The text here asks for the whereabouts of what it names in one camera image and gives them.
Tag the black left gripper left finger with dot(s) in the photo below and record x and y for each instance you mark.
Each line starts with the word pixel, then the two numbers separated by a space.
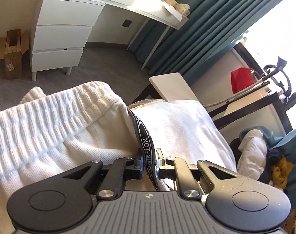
pixel 64 201

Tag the brown cardboard box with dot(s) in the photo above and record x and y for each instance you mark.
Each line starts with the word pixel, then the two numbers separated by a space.
pixel 12 49

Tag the dark green curtain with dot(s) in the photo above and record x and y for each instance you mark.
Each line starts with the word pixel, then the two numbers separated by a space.
pixel 211 31

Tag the black garment pile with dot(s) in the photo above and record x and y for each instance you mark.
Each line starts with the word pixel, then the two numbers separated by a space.
pixel 272 158

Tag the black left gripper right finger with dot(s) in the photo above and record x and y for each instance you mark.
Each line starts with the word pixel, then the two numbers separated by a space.
pixel 227 200

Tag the white knit trousers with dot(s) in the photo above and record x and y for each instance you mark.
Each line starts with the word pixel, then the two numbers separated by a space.
pixel 45 135

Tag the red bag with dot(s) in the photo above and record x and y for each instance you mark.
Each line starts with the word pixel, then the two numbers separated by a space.
pixel 241 78

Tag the white puffy jacket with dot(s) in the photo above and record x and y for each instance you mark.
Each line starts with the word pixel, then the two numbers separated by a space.
pixel 252 161

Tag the white drawer unit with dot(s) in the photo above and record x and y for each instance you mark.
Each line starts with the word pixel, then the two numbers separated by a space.
pixel 59 33

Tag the white side table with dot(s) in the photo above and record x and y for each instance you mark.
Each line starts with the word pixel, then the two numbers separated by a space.
pixel 172 87

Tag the mustard yellow garment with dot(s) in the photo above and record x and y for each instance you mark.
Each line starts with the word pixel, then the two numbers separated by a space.
pixel 280 173

